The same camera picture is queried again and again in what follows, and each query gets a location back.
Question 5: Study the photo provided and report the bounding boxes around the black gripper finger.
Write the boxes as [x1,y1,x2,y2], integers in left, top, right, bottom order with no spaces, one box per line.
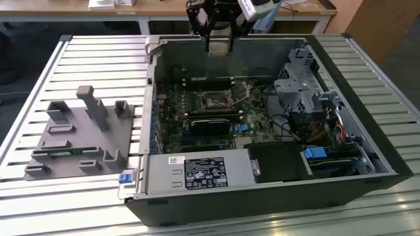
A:
[186,5,212,53]
[228,8,248,54]

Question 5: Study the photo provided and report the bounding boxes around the silver square CPU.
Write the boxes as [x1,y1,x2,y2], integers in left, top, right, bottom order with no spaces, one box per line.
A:
[208,41,231,58]

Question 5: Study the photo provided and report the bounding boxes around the black RAM slot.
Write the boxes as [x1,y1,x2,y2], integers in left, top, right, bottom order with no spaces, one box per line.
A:
[186,83,235,91]
[183,78,234,86]
[187,110,238,116]
[188,114,240,120]

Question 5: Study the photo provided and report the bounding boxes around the black CPU socket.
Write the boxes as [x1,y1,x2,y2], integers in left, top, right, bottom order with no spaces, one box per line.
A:
[200,90,235,110]

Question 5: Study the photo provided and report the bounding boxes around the pale blue teach pendant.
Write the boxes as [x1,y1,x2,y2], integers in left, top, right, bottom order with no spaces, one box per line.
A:
[254,4,282,34]

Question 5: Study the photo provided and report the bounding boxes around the grey metal drive cage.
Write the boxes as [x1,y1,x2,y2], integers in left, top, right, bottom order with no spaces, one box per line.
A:
[274,48,344,115]

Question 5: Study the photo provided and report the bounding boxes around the white paper sheet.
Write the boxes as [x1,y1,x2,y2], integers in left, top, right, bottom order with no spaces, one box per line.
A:
[284,0,324,8]

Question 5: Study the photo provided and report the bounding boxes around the green motherboard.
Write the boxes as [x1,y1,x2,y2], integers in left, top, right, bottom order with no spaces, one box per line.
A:
[152,78,280,154]

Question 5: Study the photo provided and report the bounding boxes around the black graphics card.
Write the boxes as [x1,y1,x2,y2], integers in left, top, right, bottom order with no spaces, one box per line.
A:
[188,118,232,136]

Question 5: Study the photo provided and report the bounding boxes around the wooden cabinet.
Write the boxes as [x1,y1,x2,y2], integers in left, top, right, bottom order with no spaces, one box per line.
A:
[323,0,420,63]

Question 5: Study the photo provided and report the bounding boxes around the wooden desk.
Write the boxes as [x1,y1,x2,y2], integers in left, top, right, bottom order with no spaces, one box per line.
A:
[0,0,339,35]

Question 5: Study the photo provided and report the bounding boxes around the hard disk in blue carrier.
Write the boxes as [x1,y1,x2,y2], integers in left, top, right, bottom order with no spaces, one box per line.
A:
[302,146,364,177]

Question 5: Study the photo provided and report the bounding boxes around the grey power supply unit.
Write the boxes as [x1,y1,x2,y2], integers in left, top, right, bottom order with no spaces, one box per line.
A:
[144,148,262,195]

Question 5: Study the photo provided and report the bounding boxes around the grey parts rack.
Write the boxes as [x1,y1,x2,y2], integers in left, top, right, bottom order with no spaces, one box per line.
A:
[24,85,138,181]

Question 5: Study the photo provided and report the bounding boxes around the green RAM stick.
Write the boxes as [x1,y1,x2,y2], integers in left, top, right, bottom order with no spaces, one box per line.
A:
[35,147,99,156]

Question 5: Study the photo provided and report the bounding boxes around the black open PC case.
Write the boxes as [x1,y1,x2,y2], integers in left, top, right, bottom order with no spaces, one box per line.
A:
[124,33,414,228]

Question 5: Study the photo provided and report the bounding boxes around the black cable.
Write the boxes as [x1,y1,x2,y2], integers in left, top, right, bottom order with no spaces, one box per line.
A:
[266,88,311,145]

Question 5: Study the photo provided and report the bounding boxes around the yellow red wire bundle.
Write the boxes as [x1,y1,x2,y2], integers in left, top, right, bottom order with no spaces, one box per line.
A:
[308,120,348,144]

